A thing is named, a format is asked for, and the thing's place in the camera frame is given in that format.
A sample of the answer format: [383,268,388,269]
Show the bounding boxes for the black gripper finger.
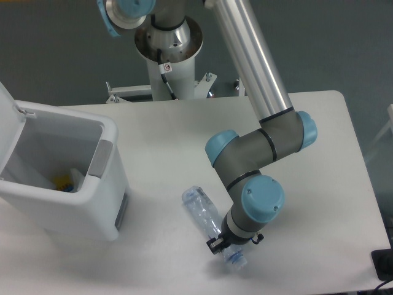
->
[206,235,228,254]

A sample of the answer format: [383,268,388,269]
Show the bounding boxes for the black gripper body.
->
[218,233,264,248]

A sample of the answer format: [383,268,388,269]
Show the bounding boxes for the crushed clear plastic bottle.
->
[182,186,247,271]

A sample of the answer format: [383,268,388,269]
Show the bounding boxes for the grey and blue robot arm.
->
[97,1,317,253]

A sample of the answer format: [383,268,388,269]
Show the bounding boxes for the yellow and blue trash item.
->
[53,175,75,192]

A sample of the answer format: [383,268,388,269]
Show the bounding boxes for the white plastic trash can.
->
[1,87,130,241]

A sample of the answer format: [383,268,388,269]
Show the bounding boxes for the black device at table edge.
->
[371,249,392,281]

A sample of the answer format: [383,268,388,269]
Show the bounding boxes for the white metal mounting frame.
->
[105,71,248,104]

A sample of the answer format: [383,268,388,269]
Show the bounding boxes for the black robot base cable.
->
[156,48,179,101]

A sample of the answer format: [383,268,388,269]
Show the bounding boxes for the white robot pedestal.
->
[134,16,203,101]

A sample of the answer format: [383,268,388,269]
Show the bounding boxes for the white frame at right edge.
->
[365,104,392,162]

